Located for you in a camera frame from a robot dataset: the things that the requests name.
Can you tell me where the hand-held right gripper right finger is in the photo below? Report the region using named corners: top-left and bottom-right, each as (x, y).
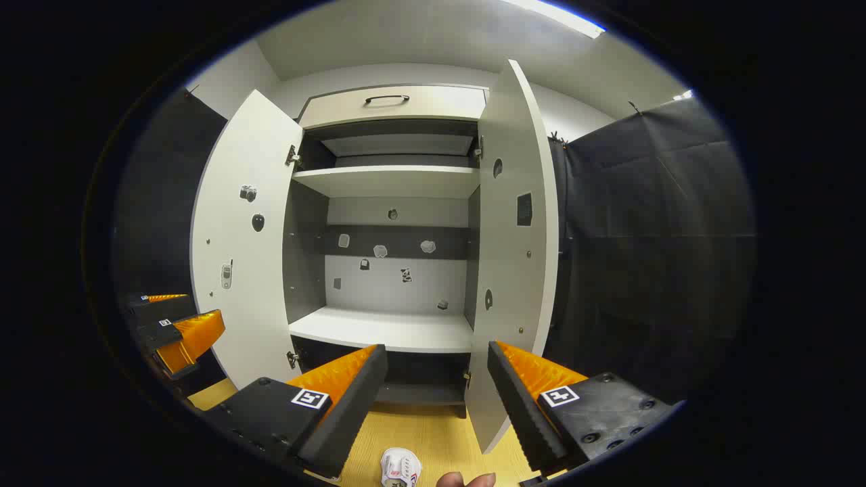
top-left (487, 340), bottom-right (677, 476)

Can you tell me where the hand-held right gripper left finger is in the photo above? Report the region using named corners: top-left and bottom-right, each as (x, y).
top-left (203, 344), bottom-right (388, 482)

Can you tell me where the white canvas shoe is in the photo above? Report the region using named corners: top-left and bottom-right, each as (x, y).
top-left (380, 446), bottom-right (424, 487)

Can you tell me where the white shoe cabinet door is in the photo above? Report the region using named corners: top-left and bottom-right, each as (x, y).
top-left (189, 89), bottom-right (305, 392)
top-left (463, 59), bottom-right (561, 455)

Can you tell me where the white cabinet drawer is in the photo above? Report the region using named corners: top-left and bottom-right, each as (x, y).
top-left (298, 85), bottom-right (488, 131)

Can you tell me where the black backdrop cloth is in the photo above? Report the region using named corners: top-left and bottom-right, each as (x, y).
top-left (112, 91), bottom-right (757, 407)

